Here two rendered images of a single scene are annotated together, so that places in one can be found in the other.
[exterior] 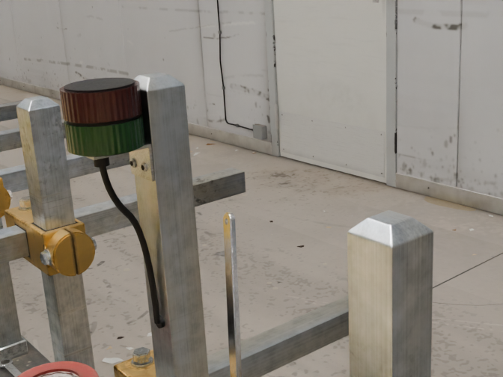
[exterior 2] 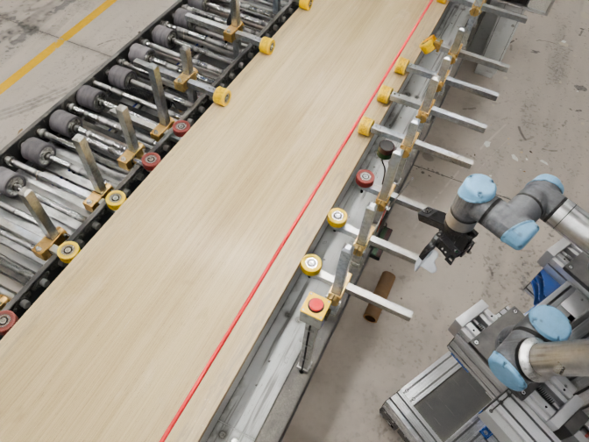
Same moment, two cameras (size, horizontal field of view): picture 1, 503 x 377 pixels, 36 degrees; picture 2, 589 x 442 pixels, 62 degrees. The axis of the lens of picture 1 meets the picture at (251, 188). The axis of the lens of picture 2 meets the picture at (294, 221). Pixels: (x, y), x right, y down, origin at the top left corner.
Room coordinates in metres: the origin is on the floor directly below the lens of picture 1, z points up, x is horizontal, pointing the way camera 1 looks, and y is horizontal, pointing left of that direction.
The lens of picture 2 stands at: (-0.39, -0.88, 2.52)
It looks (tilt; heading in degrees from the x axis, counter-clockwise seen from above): 55 degrees down; 59
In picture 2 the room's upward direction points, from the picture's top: 5 degrees clockwise
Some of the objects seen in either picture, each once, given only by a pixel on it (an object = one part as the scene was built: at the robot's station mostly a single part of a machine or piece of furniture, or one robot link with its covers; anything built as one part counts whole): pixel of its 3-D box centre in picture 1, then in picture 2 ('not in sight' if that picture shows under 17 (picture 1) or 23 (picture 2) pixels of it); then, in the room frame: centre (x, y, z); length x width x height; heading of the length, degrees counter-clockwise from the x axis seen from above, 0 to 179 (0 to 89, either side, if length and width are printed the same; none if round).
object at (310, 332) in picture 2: not in sight; (308, 344); (0.00, -0.38, 0.93); 0.05 x 0.04 x 0.45; 37
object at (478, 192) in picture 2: not in sight; (474, 198); (0.35, -0.45, 1.62); 0.09 x 0.08 x 0.11; 106
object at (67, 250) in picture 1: (49, 238); (408, 144); (0.83, 0.24, 0.95); 0.13 x 0.06 x 0.05; 37
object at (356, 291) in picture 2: not in sight; (357, 292); (0.28, -0.26, 0.84); 0.43 x 0.03 x 0.04; 127
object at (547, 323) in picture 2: not in sight; (542, 331); (0.56, -0.73, 1.21); 0.13 x 0.12 x 0.14; 16
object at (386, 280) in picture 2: not in sight; (379, 296); (0.71, -0.04, 0.04); 0.30 x 0.08 x 0.08; 37
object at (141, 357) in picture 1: (141, 356); not in sight; (0.67, 0.12, 0.88); 0.02 x 0.02 x 0.01
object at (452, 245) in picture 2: not in sight; (454, 237); (0.35, -0.46, 1.46); 0.09 x 0.08 x 0.12; 99
